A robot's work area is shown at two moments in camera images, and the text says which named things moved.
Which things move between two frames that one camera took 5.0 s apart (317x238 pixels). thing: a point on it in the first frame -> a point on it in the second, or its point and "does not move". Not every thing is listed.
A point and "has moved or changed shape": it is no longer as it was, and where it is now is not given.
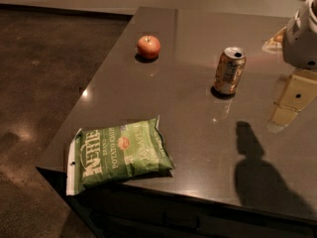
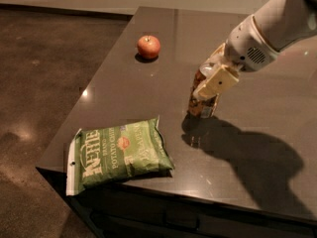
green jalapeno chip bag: x=104 y=155 does not move
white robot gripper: x=301 y=42 -> x=248 y=45
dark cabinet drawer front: x=148 y=211 does not move
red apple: x=149 y=47 does not move
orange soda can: x=229 y=71 has moved or changed shape
